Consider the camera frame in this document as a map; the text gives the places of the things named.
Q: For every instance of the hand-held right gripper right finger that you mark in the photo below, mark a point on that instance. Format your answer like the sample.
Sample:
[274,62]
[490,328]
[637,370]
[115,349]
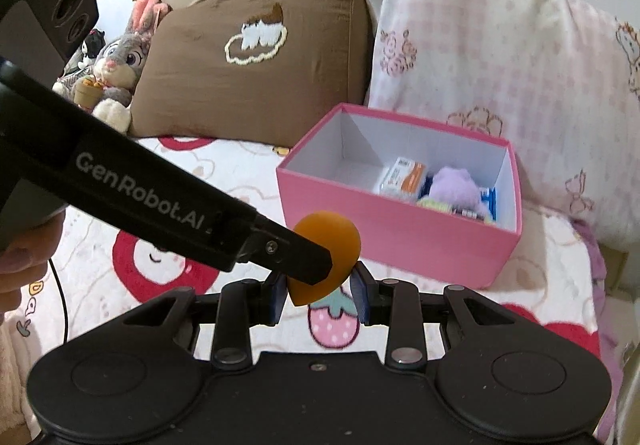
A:
[359,297]

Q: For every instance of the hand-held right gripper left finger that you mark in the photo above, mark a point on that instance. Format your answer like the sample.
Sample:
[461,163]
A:
[277,297]

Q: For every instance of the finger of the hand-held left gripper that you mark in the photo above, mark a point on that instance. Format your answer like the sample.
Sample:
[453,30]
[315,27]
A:
[295,255]

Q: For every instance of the orange makeup sponge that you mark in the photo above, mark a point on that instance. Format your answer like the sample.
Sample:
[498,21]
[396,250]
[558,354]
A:
[340,235]

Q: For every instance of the pink cardboard box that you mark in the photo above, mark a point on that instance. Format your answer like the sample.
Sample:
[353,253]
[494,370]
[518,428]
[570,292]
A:
[400,245]

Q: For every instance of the clear box with orange label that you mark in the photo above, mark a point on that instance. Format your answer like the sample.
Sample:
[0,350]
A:
[402,177]

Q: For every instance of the purple plush toy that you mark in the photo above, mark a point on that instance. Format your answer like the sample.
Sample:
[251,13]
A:
[457,190]

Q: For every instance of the blue wet wipes pack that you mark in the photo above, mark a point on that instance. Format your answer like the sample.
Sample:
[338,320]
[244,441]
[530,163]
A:
[490,205]

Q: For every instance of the person's left hand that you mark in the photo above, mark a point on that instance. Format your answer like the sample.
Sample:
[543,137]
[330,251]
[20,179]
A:
[25,265]

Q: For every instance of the bear printed blanket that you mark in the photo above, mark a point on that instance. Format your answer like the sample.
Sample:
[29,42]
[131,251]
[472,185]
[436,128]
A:
[240,175]

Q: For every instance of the grey rabbit plush toy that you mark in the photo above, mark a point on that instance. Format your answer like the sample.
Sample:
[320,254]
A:
[120,60]

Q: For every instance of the black white plush toy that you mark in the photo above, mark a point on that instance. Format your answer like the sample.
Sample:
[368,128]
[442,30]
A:
[92,47]

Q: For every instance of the brown pillow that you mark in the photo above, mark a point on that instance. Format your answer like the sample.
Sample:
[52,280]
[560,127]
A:
[200,75]

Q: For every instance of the beige fluffy blanket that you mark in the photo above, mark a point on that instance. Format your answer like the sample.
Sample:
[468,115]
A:
[12,365]

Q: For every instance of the pink floral pillow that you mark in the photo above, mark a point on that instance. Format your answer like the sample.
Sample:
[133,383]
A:
[500,50]

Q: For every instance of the golden curtain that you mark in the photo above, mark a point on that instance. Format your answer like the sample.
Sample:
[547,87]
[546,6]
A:
[631,390]

